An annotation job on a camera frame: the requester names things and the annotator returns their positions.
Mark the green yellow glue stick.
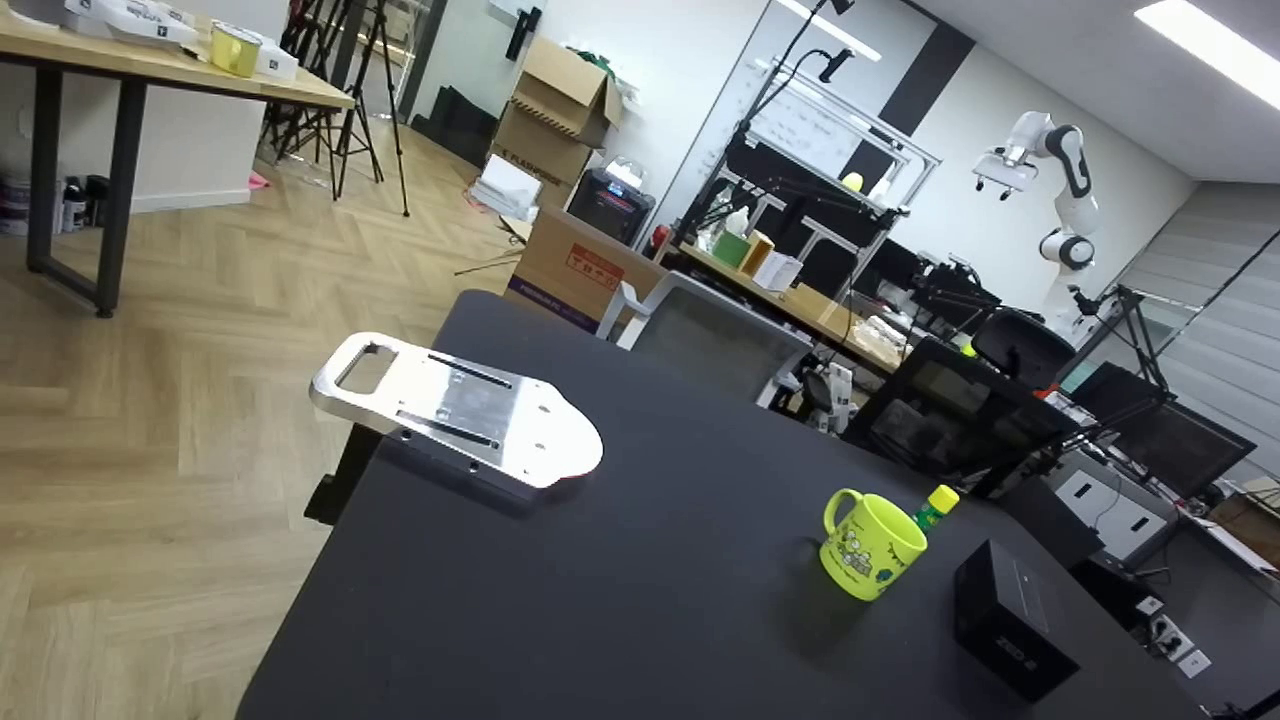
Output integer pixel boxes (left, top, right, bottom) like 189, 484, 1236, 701
910, 480, 963, 542

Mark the lime green cup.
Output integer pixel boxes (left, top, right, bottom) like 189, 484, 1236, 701
818, 484, 932, 604

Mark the grey mesh office chair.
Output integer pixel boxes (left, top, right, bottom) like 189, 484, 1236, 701
595, 273, 811, 410

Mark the cardboard box with red print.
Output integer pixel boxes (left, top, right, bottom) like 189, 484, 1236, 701
508, 208, 674, 335

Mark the black storage crate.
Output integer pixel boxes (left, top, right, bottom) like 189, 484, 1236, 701
566, 164, 661, 252

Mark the cluttered wooden desk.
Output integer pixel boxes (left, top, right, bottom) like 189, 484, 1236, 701
674, 242, 911, 381

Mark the white mandoline slicer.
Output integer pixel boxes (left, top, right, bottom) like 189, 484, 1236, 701
309, 330, 607, 497

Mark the plain closed cardboard box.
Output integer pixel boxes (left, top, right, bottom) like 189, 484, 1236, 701
489, 102, 601, 194

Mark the open cardboard box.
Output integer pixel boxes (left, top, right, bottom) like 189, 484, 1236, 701
512, 34, 628, 143

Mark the black office chair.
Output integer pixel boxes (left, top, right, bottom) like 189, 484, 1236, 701
963, 307, 1080, 394

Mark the yellow box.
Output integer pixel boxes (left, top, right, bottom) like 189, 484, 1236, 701
206, 23, 266, 80

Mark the wooden table with black legs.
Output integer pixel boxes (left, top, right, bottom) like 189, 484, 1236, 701
0, 3, 357, 319

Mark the white power strip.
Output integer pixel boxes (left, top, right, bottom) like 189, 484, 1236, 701
1146, 604, 1219, 686

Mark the long ceiling light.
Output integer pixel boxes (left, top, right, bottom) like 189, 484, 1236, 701
1133, 0, 1280, 112

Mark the whiteboard on frame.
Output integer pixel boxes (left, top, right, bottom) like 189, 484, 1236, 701
741, 89, 946, 212

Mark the black camera on boom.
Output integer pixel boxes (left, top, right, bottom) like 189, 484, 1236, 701
811, 46, 861, 89

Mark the black camera box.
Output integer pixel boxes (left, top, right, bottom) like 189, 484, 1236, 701
952, 538, 1086, 707

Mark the small black camera tripod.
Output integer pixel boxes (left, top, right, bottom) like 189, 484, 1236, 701
1065, 279, 1178, 394

